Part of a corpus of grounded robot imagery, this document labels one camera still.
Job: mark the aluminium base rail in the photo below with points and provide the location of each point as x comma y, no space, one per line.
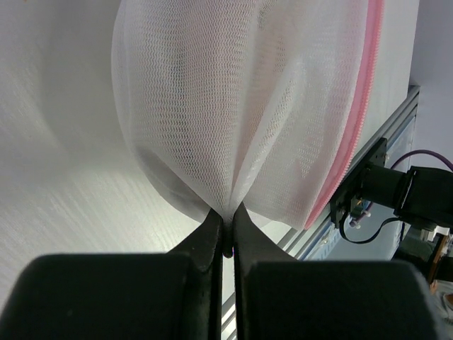
317,242

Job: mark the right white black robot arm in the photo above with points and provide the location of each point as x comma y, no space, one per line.
420,197

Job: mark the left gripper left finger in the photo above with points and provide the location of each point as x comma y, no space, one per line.
176,295

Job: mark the pink trimmed mesh laundry bag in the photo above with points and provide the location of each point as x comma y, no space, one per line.
256,103

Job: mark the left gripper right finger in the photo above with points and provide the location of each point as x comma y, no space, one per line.
280,297

